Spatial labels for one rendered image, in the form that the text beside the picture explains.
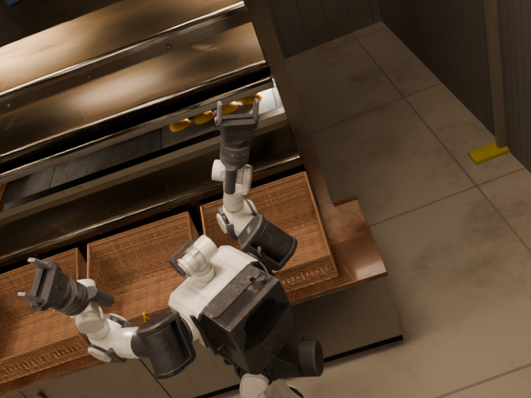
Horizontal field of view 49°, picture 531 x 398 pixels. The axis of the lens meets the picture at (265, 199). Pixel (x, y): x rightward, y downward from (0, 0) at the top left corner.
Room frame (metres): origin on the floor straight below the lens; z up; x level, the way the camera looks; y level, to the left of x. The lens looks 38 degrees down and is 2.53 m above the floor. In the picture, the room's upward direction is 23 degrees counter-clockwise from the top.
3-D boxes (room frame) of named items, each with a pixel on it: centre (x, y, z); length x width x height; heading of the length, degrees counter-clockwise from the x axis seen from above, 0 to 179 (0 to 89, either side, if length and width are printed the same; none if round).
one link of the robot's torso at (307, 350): (1.18, 0.17, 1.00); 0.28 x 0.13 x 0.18; 66
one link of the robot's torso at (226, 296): (1.18, 0.21, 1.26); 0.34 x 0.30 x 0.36; 121
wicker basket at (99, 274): (2.11, 0.68, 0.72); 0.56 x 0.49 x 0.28; 81
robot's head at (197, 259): (1.23, 0.24, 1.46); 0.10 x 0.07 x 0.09; 121
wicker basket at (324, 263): (2.03, 0.07, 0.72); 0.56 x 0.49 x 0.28; 82
